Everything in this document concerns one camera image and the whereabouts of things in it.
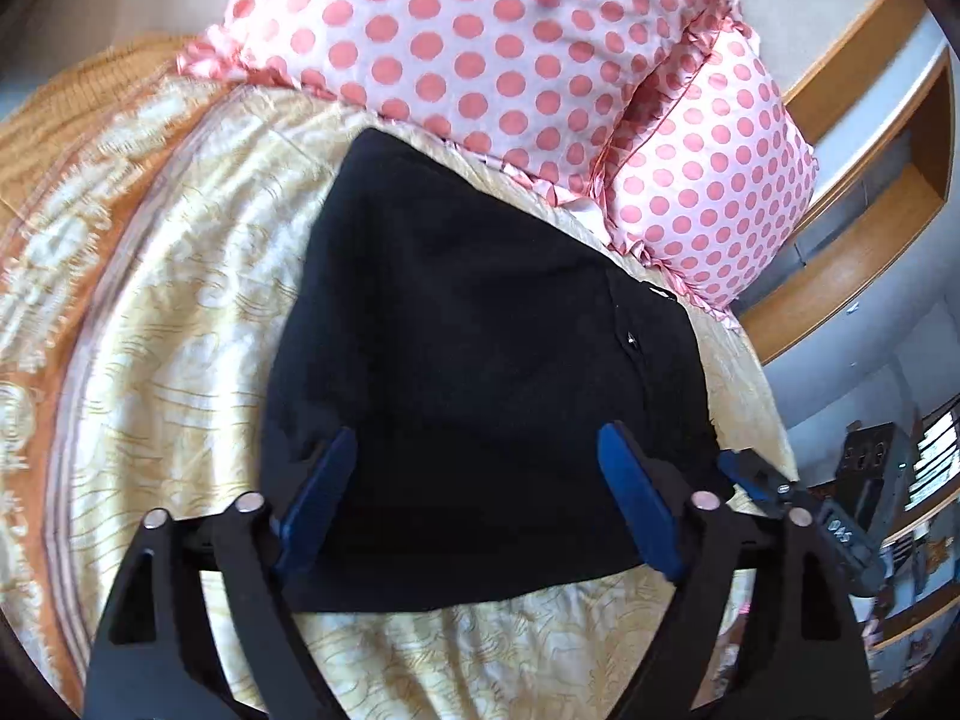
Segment left pink polka dot pillow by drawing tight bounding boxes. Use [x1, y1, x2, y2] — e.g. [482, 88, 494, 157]
[178, 0, 743, 200]

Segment black pants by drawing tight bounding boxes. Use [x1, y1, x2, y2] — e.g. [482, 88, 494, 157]
[259, 128, 734, 613]

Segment right pink polka dot pillow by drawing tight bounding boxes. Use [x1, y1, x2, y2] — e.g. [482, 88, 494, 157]
[604, 18, 818, 312]

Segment pink polka dot pillow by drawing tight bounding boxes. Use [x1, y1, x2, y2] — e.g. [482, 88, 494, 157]
[604, 18, 818, 312]
[178, 0, 743, 200]

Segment wooden shelf unit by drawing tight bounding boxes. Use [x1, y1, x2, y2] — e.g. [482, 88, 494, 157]
[857, 401, 958, 702]

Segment yellow patterned bedspread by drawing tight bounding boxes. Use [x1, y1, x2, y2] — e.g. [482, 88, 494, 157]
[0, 32, 801, 720]

